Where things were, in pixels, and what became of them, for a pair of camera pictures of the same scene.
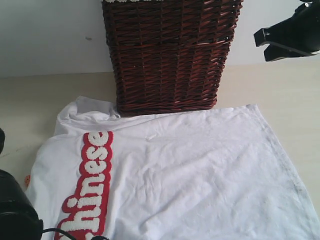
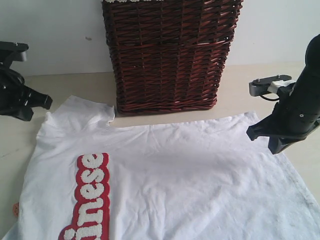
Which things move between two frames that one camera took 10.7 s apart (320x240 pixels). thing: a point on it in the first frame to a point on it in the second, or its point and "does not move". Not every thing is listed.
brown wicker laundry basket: [169, 56] does not move
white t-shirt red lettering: [214, 174] does not move
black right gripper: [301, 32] to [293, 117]
